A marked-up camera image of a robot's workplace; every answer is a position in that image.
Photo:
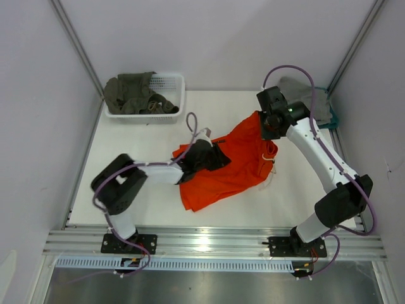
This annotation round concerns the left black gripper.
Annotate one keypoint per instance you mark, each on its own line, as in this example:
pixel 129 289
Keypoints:
pixel 220 159

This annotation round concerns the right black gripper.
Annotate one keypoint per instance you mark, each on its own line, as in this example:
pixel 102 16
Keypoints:
pixel 265 135

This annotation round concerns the orange shorts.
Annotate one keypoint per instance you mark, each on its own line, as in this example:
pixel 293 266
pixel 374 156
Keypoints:
pixel 251 161

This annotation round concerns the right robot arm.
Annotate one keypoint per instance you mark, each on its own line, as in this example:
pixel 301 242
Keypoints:
pixel 346 192

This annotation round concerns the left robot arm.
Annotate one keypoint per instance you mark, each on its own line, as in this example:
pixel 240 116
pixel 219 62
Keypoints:
pixel 117 186

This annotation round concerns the grey folded shorts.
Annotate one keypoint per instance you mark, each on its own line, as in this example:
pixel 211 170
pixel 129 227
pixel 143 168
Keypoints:
pixel 294 90

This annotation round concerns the teal folded shorts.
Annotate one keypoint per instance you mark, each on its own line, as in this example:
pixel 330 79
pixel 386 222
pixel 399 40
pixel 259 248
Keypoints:
pixel 332 122

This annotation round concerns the olive green shorts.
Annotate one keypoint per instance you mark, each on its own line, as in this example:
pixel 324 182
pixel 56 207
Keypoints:
pixel 130 94

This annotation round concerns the white plastic basket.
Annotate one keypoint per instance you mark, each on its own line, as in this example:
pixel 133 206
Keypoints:
pixel 169 85

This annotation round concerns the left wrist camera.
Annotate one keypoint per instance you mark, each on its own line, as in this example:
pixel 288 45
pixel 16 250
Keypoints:
pixel 204 135

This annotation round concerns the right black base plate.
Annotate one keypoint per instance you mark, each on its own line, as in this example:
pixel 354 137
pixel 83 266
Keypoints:
pixel 282 246

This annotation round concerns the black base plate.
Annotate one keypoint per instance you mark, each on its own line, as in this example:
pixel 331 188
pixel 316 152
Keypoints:
pixel 112 245
pixel 282 246

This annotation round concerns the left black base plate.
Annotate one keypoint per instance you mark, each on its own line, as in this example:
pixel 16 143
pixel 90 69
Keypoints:
pixel 112 245

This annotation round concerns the aluminium mounting rail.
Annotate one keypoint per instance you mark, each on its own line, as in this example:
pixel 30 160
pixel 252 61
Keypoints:
pixel 210 242

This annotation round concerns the slotted cable duct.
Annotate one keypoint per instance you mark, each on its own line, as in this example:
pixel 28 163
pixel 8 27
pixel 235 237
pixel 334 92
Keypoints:
pixel 261 265

